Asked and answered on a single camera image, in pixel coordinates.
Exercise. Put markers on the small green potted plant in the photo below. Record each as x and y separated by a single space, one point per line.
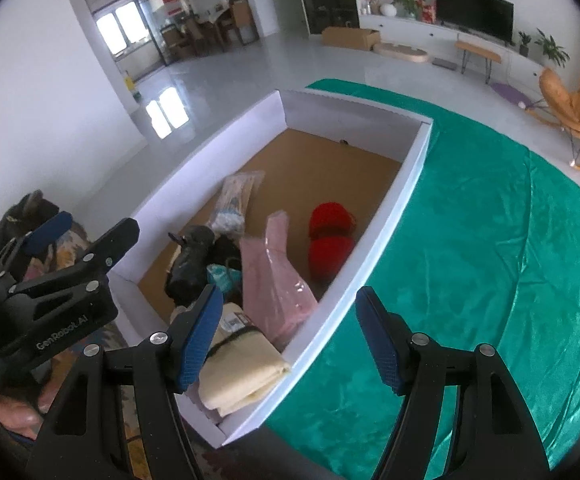
524 42

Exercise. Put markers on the red yarn ball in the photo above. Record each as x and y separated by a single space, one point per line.
330 260
332 220

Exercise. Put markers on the purple round mat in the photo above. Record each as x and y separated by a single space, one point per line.
507 92

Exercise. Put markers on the beige oval board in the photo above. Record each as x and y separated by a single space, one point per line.
400 52

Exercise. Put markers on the yellow floor sign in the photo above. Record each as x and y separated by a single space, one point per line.
132 87

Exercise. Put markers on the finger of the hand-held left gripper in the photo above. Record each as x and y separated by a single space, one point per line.
114 245
49 230

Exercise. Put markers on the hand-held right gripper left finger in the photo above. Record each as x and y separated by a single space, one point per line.
197 340

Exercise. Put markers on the leafy green plant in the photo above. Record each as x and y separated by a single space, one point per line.
404 4

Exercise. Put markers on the white round vase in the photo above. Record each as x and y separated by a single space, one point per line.
388 10

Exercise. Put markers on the orange lounge chair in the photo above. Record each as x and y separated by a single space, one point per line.
560 100

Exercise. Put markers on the white television cabinet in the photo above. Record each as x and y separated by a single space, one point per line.
420 30

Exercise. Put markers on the person's left forearm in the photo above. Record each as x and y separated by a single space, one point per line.
17 412

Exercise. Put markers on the white cardboard box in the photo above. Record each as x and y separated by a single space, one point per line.
400 195

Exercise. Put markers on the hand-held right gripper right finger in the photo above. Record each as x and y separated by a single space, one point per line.
385 345

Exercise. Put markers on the black cat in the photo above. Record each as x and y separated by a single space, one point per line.
14 220

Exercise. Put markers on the clear pack of wooden sticks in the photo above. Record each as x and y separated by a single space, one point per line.
235 200

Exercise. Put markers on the glass sliding door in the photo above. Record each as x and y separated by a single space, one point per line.
129 25

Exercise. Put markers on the wooden bench with metal legs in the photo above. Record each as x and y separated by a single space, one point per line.
475 49

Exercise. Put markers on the pink plastic packet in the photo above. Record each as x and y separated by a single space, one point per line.
275 290

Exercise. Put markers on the wooden dining table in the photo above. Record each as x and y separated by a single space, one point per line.
204 22

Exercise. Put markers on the red decoration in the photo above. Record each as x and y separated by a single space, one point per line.
426 10

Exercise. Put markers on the black television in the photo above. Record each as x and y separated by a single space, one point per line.
470 7

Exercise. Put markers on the colourful patterned cloth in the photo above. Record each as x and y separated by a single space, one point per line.
79 242

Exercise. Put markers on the black cloth bundle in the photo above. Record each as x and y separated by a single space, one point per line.
189 265

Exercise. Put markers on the large green potted plant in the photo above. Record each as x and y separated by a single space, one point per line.
552 47

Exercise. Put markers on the green satin tablecloth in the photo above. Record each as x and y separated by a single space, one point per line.
495 260

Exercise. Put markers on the brown cardboard box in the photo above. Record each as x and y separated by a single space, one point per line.
350 37

